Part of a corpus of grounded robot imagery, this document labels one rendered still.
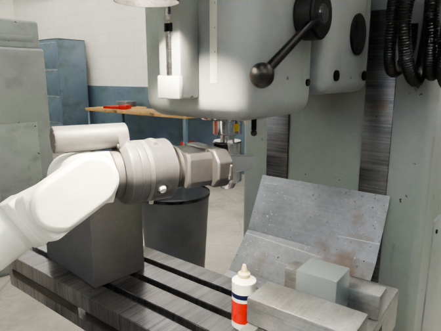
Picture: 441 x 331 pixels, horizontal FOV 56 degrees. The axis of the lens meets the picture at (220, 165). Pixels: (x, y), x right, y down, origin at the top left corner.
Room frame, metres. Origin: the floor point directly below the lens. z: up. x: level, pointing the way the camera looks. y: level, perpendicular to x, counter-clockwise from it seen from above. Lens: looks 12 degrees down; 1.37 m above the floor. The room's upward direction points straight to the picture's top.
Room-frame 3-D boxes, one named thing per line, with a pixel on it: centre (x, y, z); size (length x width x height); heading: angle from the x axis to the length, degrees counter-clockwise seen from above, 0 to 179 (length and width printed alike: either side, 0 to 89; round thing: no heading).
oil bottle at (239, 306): (0.62, -0.04, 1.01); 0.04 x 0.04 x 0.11
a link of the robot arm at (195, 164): (0.60, 0.07, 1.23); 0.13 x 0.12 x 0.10; 33
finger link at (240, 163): (0.62, -0.03, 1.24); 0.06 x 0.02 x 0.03; 123
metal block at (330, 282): (0.54, -0.15, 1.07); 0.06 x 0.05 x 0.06; 54
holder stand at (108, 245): (0.86, 0.28, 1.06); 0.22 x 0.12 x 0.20; 46
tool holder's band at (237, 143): (0.65, -0.01, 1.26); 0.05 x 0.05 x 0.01
